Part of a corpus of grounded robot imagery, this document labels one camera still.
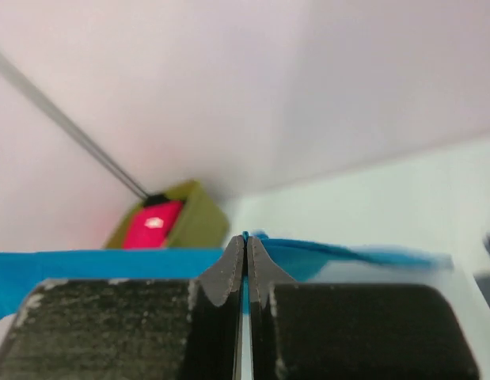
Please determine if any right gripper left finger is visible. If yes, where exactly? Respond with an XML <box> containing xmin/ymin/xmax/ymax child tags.
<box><xmin>0</xmin><ymin>236</ymin><xmax>245</xmax><ymax>379</ymax></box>

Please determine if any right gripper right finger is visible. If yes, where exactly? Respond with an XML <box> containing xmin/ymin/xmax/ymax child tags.
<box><xmin>246</xmin><ymin>237</ymin><xmax>479</xmax><ymax>379</ymax></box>

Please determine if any blue polo shirt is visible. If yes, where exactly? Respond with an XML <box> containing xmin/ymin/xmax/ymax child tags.
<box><xmin>0</xmin><ymin>233</ymin><xmax>453</xmax><ymax>320</ymax></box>

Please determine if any pink shirt in bin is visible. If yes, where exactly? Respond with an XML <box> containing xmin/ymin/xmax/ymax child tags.
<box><xmin>123</xmin><ymin>200</ymin><xmax>184</xmax><ymax>249</ymax></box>

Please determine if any olive green plastic bin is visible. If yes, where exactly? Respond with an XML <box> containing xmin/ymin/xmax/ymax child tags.
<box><xmin>104</xmin><ymin>180</ymin><xmax>230</xmax><ymax>249</ymax></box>

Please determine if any black shirt in bin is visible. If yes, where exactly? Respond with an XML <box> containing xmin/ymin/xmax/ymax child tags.
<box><xmin>142</xmin><ymin>192</ymin><xmax>171</xmax><ymax>207</ymax></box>

